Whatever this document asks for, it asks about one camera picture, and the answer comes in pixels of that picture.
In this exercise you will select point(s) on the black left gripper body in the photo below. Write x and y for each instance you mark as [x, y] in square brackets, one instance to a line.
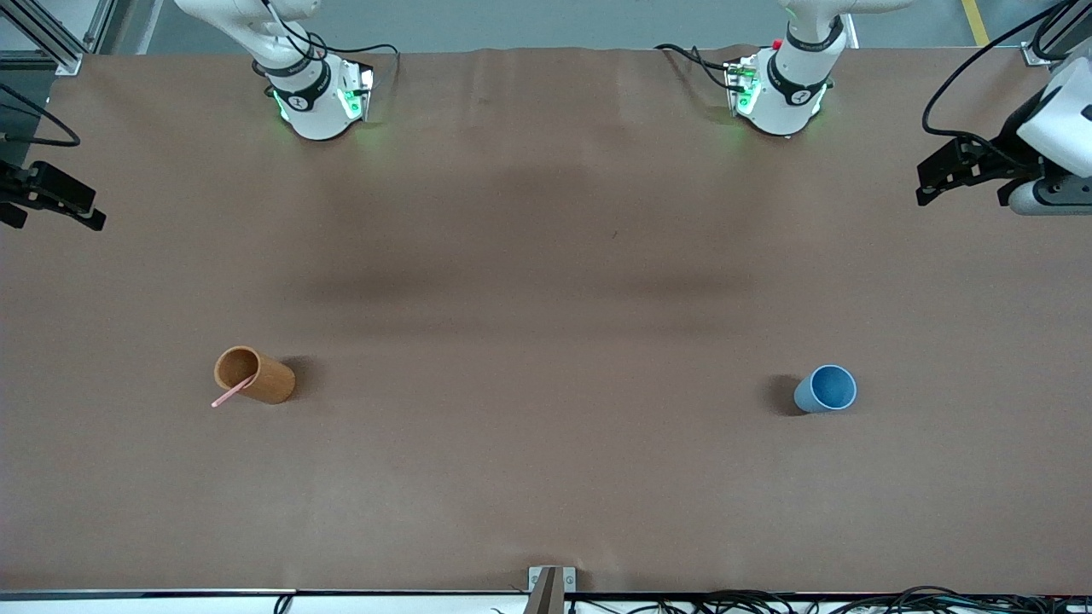
[1007, 145]

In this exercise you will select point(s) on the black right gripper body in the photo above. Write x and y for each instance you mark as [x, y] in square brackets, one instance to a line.
[19, 189]

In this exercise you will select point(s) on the blue plastic cup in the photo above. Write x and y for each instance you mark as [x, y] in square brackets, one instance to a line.
[829, 389]

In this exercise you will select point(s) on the pink chopstick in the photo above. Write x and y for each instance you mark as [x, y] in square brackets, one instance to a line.
[229, 396]

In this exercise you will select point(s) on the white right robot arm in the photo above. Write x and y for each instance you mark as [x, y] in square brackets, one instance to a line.
[317, 112]

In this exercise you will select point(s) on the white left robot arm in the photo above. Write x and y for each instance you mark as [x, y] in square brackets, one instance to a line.
[789, 95]

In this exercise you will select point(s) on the brown wooden cup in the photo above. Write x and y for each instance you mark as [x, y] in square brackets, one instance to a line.
[271, 381]

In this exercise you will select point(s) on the brown table cover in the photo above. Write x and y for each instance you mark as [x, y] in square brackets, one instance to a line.
[546, 443]

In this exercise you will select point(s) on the aluminium frame profile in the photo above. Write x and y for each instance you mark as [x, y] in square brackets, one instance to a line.
[51, 38]
[1062, 34]

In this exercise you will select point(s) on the metal table edge rail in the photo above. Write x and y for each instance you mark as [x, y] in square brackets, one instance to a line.
[171, 593]

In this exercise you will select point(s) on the grey metal bracket plate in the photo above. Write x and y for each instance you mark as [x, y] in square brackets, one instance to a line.
[569, 580]

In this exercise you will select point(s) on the grey metal camera post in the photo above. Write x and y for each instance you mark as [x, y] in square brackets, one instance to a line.
[546, 595]

